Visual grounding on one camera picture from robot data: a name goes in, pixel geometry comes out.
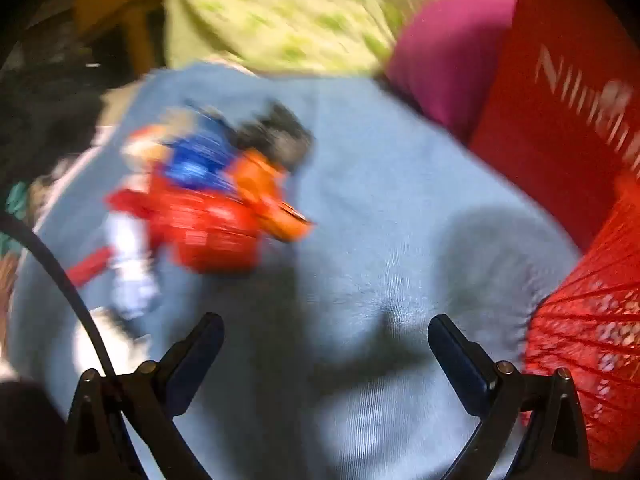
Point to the blue plastic bag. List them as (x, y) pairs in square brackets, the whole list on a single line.
[(200, 165)]

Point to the green clover quilt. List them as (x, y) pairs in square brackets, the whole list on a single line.
[(300, 10)]

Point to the black plastic bag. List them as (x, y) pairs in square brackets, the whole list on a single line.
[(280, 135)]

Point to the red fabric bag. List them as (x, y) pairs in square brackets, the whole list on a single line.
[(210, 235)]

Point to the magenta pillow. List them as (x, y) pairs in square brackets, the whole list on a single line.
[(450, 60)]

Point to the dark fluffy cloth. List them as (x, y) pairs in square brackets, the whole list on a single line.
[(45, 125)]

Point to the red paper bag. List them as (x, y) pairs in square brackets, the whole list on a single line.
[(550, 135)]

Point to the white plastic wrapper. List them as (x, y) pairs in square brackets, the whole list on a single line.
[(132, 265)]

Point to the blue cloth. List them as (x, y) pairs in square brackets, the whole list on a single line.
[(375, 185)]

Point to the teal cloth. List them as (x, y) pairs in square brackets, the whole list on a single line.
[(17, 200)]

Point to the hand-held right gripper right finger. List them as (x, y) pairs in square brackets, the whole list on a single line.
[(460, 365)]

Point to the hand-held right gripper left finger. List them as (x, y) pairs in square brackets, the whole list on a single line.
[(195, 360)]

